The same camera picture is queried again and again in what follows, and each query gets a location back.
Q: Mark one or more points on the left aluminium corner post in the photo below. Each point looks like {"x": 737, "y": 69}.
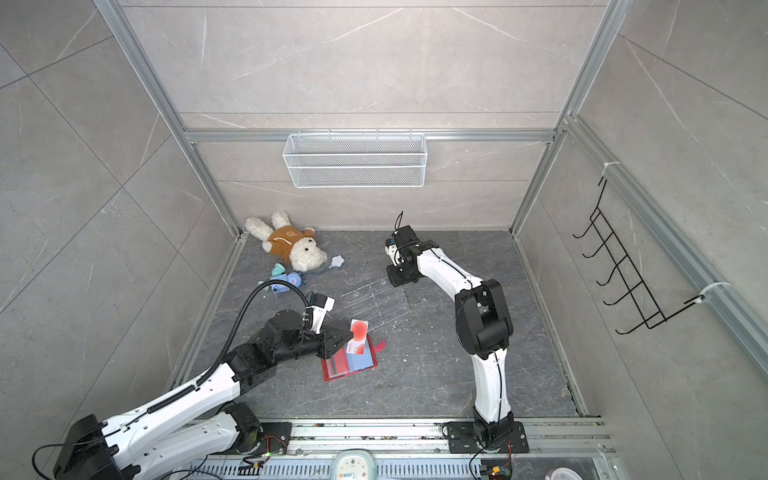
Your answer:
{"x": 118, "y": 23}

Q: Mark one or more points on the red leather card holder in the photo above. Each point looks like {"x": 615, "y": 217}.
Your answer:
{"x": 345, "y": 363}

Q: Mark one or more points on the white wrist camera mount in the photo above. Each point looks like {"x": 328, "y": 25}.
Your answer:
{"x": 319, "y": 306}
{"x": 392, "y": 251}

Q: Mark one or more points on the vertical aluminium corner post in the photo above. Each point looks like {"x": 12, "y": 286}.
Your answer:
{"x": 615, "y": 16}

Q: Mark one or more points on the blue toy camera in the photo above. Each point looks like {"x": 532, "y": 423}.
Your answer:
{"x": 293, "y": 278}

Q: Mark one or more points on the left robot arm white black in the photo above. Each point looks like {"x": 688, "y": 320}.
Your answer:
{"x": 203, "y": 416}

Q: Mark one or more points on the white card red circle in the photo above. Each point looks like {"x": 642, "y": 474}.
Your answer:
{"x": 359, "y": 329}

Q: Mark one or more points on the clear acrylic tiered card stand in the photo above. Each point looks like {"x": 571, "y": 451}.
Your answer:
{"x": 383, "y": 306}

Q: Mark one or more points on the white wire mesh basket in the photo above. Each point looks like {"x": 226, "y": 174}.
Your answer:
{"x": 356, "y": 162}

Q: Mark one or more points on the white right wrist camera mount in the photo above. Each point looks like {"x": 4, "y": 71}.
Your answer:
{"x": 392, "y": 251}

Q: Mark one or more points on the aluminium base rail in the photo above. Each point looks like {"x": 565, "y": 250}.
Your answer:
{"x": 417, "y": 448}

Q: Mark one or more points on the white round device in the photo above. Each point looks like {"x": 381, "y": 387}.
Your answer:
{"x": 354, "y": 464}

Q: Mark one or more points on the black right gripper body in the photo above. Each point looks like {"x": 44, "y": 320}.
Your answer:
{"x": 400, "y": 275}

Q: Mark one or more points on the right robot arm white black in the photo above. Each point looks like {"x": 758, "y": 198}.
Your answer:
{"x": 483, "y": 323}

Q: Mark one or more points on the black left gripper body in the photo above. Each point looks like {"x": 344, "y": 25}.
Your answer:
{"x": 309, "y": 344}

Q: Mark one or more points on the horizontal aluminium wall rail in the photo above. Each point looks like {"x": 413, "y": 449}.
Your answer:
{"x": 430, "y": 134}

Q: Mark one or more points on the teal toy piece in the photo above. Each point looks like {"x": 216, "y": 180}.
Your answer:
{"x": 276, "y": 270}

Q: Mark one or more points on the black wire hook rack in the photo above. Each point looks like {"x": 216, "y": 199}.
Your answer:
{"x": 626, "y": 272}

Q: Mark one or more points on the white teddy bear brown shirt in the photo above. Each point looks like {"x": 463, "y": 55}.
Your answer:
{"x": 283, "y": 240}

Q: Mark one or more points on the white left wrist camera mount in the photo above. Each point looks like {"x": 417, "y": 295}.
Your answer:
{"x": 319, "y": 306}

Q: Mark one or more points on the right wall aluminium rail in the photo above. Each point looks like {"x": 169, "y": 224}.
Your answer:
{"x": 739, "y": 319}

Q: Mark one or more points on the white plastic card sleeves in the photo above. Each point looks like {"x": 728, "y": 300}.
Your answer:
{"x": 357, "y": 363}

